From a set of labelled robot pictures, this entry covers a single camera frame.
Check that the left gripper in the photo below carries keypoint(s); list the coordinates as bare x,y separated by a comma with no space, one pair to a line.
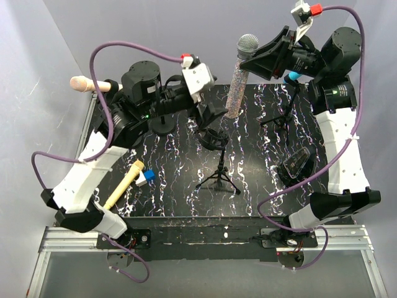
207,117

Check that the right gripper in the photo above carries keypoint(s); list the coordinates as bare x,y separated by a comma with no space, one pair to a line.
266,65

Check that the glitter rhinestone microphone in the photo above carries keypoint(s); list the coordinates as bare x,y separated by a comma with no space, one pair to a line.
246,47

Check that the black tripod shock-mount stand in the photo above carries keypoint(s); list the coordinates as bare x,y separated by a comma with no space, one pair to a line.
213,140

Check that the black round-base mic stand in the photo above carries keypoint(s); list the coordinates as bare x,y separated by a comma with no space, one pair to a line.
163,125

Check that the cream yellow microphone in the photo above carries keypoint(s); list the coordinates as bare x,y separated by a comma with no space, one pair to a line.
133,172

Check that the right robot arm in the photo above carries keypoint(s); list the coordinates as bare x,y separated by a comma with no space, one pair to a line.
337,113

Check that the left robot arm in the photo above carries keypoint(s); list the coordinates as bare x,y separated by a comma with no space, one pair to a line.
128,108

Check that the cyan blue microphone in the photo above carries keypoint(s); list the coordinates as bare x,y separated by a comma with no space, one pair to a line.
291,77

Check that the black tripod stand, cyan microphone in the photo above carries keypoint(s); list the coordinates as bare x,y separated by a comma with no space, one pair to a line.
283,120

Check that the pink microphone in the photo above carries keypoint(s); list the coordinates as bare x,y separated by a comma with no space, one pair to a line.
82,84

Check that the blue and white block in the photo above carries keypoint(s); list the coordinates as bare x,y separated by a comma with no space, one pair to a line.
145,177

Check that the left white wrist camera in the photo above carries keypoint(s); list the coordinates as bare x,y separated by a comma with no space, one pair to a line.
197,78

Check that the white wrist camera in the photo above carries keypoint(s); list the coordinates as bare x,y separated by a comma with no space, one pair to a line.
302,15
197,78

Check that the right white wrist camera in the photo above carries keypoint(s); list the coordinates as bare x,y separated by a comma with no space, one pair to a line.
302,15

